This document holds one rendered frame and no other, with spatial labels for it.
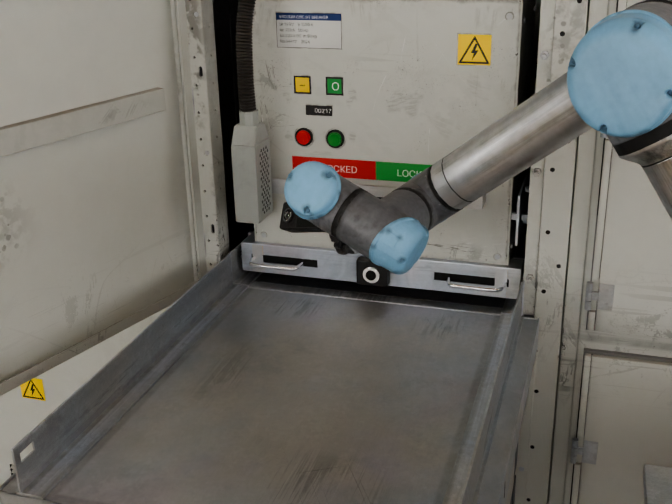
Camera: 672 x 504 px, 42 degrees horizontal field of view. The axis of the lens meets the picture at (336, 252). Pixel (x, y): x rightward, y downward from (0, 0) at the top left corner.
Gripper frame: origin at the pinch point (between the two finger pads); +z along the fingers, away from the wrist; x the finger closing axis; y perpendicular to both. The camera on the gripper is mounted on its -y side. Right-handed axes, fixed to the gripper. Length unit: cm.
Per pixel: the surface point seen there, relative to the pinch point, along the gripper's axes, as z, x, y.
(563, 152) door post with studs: 2.6, 16.4, 32.2
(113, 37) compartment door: -18, 26, -41
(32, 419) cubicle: 35, -44, -79
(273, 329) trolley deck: 4.2, -17.9, -13.9
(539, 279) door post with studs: 14.0, -3.4, 29.8
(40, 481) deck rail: -39, -42, -27
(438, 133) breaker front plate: 6.0, 19.3, 10.7
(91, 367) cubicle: 28, -30, -62
